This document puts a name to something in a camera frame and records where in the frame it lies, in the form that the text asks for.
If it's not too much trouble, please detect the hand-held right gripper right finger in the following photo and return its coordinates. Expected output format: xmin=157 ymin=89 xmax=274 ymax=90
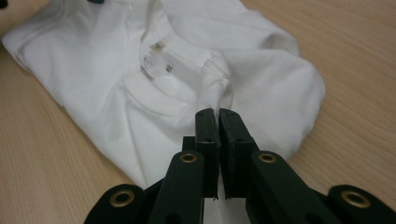
xmin=219 ymin=107 xmax=261 ymax=200

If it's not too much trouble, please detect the white printed t-shirt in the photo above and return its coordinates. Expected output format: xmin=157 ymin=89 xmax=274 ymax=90
xmin=1 ymin=0 xmax=327 ymax=224

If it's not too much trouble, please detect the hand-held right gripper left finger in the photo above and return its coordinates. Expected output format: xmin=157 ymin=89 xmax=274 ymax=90
xmin=181 ymin=107 xmax=222 ymax=200

